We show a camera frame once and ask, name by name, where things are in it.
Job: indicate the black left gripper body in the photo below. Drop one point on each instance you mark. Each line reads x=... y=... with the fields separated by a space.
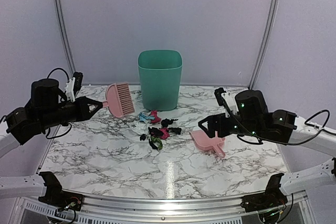
x=53 y=117

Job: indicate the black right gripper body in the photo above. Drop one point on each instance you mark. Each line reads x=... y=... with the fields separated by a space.
x=224 y=130

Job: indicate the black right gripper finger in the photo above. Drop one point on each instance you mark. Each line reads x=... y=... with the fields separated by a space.
x=206 y=122
x=210 y=130

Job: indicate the pink plastic dustpan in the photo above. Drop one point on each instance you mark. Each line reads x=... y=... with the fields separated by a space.
x=205 y=143

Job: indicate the pink hand brush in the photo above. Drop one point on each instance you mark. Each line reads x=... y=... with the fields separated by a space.
x=118 y=100

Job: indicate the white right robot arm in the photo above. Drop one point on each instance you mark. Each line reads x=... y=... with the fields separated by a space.
x=289 y=129

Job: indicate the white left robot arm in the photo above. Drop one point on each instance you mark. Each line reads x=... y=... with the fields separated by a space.
x=15 y=132

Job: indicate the black paper scrap right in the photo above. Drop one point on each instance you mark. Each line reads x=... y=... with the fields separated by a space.
x=175 y=130

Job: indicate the black paper scrap upper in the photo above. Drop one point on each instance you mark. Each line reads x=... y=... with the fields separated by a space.
x=166 y=122

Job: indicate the magenta paper scrap lower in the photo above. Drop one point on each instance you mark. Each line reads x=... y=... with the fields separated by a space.
x=165 y=133

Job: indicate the magenta paper scrap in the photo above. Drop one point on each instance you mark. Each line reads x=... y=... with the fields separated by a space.
x=157 y=119
x=165 y=133

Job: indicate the black paper scrap centre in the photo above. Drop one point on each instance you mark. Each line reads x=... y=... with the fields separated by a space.
x=155 y=132

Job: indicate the magenta paper scrap upper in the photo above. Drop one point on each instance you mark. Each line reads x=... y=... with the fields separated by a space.
x=157 y=119

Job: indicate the small black paper scrap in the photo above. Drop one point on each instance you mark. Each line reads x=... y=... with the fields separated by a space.
x=143 y=137

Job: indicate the green black paper scrap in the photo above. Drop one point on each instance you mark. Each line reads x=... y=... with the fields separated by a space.
x=156 y=143

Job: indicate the teal plastic waste bin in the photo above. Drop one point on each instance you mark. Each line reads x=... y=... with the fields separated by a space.
x=160 y=74

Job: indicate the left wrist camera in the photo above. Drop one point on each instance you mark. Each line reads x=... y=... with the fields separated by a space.
x=78 y=82

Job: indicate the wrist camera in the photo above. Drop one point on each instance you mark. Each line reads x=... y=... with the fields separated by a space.
x=78 y=82
x=218 y=95

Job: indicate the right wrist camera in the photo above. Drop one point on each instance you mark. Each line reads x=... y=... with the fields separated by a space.
x=218 y=95

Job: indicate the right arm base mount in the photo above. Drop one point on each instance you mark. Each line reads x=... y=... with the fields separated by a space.
x=271 y=197

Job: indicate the right aluminium corner post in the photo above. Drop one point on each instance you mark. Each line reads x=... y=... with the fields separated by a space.
x=264 y=42

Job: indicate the aluminium corner post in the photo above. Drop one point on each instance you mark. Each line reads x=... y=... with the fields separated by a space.
x=264 y=42
x=64 y=37

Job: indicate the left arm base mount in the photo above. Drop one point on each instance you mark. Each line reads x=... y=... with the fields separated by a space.
x=56 y=196

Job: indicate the aluminium front rail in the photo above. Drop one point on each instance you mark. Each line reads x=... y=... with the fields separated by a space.
x=108 y=209

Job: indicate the left aluminium corner post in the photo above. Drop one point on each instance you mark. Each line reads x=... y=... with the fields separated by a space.
x=64 y=37

